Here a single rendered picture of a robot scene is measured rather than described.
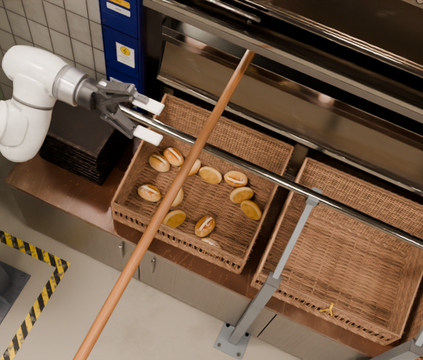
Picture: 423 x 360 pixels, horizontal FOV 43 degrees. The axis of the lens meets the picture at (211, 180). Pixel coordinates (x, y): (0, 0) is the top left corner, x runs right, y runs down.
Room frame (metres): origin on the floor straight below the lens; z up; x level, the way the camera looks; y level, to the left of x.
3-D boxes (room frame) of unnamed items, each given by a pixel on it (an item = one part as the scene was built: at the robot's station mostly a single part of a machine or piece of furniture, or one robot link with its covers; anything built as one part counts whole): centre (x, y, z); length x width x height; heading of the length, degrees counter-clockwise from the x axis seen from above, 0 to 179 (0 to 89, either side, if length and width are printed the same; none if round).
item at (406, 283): (0.84, -0.55, 0.72); 0.56 x 0.49 x 0.28; 78
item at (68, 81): (0.77, 0.38, 1.49); 0.09 x 0.06 x 0.09; 166
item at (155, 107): (0.72, 0.18, 1.55); 0.07 x 0.03 x 0.01; 76
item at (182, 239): (0.99, 0.03, 0.72); 0.56 x 0.49 x 0.28; 78
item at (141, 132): (0.72, 0.18, 1.42); 0.07 x 0.03 x 0.01; 76
